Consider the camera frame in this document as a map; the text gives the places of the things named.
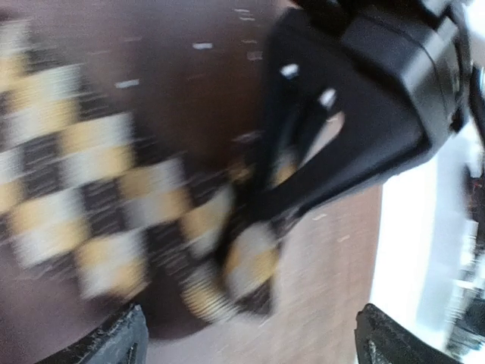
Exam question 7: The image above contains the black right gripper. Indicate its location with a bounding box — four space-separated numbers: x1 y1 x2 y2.
249 1 472 222

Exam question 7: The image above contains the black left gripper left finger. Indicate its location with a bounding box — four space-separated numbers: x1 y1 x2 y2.
41 303 149 364

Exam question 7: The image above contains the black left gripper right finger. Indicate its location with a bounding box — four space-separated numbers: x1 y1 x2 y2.
354 303 465 364

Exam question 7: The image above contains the brown argyle patterned sock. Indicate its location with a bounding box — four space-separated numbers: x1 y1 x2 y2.
1 18 294 324

